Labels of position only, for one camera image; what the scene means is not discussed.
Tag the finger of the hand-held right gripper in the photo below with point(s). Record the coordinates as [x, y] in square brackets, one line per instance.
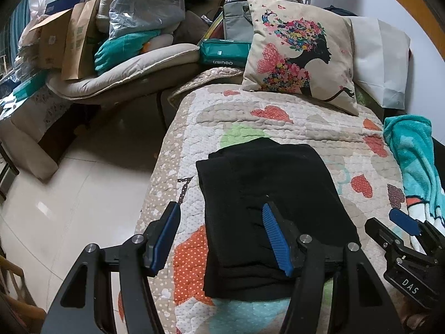
[382, 233]
[405, 221]

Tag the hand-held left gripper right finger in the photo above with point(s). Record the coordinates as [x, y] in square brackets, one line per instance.
[276, 240]

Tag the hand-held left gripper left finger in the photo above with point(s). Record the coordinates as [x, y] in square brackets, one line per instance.
[166, 240]

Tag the black pants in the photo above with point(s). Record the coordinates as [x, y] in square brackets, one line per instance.
[264, 188]

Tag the person's right hand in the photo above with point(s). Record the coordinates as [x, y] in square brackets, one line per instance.
[413, 320]

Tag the teal fleece blanket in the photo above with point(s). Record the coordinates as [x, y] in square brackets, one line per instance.
[413, 153]

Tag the quilted heart pattern bedspread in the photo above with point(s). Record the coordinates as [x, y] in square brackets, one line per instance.
[278, 125]

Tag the wooden chair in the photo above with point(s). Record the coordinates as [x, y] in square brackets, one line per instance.
[17, 302]

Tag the white paper bag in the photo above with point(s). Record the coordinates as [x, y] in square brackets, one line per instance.
[382, 59]

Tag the beige seat cushion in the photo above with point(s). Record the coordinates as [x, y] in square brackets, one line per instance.
[139, 69]

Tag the beige patterned cloth cover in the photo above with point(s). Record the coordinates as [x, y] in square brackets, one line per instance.
[31, 128]

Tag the printed flower figure cushion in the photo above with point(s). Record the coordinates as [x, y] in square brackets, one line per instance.
[299, 59]

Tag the teal tissue pack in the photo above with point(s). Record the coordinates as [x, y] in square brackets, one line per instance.
[222, 54]

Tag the teal cloth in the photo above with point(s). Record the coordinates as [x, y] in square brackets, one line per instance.
[121, 48]

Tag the stack of teal white packs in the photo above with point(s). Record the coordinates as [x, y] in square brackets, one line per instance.
[24, 87]

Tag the brown paper bag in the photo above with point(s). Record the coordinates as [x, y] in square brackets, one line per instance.
[81, 41]

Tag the dark backpack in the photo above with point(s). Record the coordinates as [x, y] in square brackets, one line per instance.
[337, 11]

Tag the grey fabric bag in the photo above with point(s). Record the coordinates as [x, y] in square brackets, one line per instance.
[236, 21]

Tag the cardboard box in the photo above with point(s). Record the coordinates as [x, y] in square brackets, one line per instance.
[52, 38]

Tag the clear plastic bag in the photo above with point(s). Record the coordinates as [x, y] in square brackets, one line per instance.
[146, 7]

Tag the blue box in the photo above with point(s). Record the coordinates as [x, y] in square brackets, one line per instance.
[66, 1]

